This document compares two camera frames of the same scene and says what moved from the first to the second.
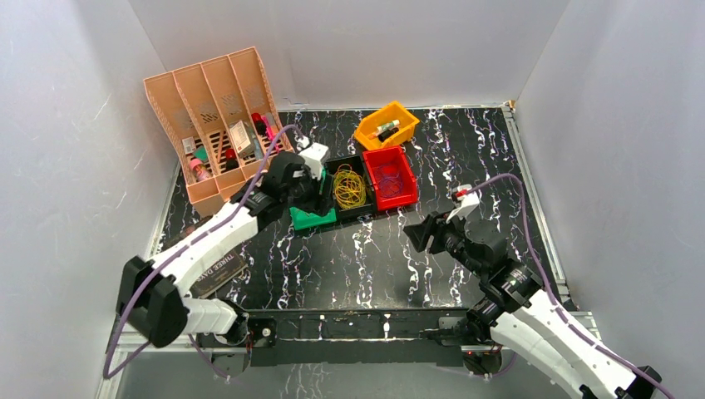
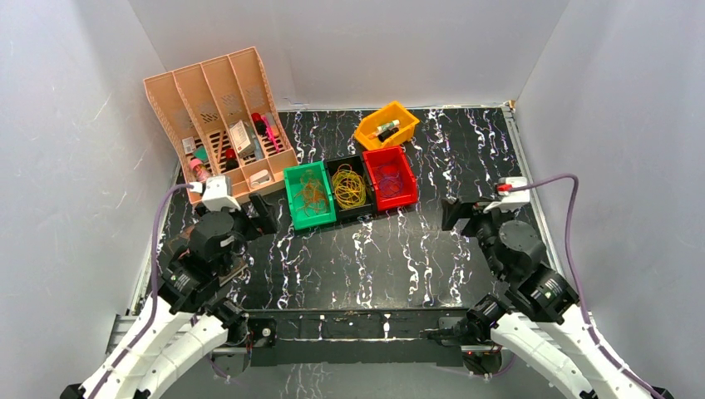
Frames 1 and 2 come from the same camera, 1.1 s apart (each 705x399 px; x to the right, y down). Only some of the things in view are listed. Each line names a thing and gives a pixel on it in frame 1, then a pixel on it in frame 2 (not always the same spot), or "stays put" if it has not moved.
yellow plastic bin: x=388 y=113 stays put
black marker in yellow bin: x=383 y=135 stays put
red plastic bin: x=391 y=176 stays put
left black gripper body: x=311 y=194 → x=252 y=214
